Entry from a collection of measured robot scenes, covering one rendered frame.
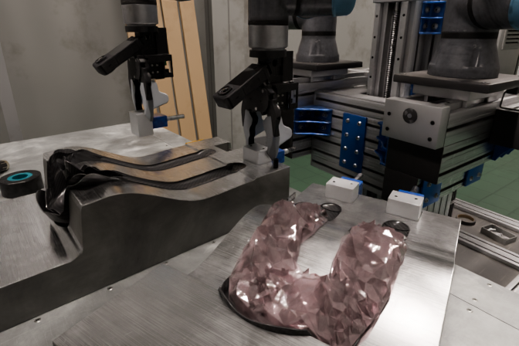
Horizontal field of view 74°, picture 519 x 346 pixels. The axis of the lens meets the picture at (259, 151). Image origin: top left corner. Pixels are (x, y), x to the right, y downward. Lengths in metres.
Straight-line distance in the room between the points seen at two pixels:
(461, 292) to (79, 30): 2.60
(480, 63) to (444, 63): 0.07
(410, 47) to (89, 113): 2.26
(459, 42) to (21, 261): 0.91
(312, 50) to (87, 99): 1.94
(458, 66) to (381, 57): 0.32
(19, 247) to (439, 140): 0.77
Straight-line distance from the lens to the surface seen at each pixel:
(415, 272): 0.43
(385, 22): 1.17
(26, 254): 0.57
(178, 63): 2.57
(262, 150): 0.68
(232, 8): 3.04
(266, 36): 0.64
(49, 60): 2.74
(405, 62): 1.13
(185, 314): 0.34
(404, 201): 0.61
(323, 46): 1.21
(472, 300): 0.58
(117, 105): 2.85
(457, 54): 0.92
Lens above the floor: 1.14
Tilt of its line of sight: 19 degrees down
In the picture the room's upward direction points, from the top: straight up
